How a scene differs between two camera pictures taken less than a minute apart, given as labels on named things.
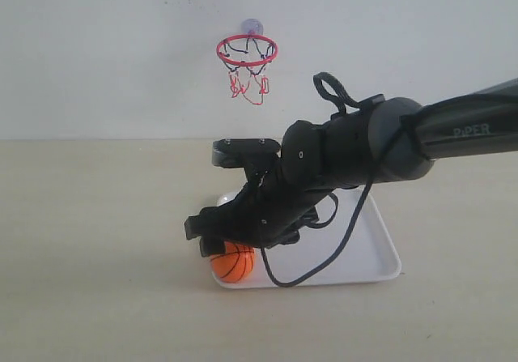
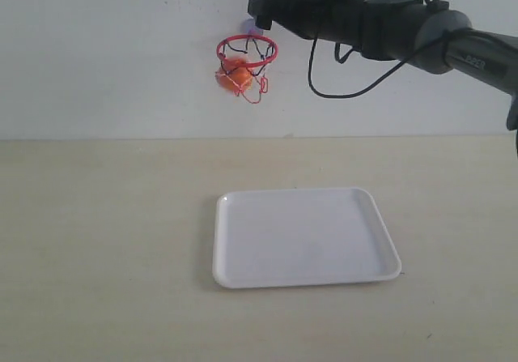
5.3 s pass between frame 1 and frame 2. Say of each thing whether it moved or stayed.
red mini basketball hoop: stayed
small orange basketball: moved
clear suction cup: stayed
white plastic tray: stayed
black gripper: moved
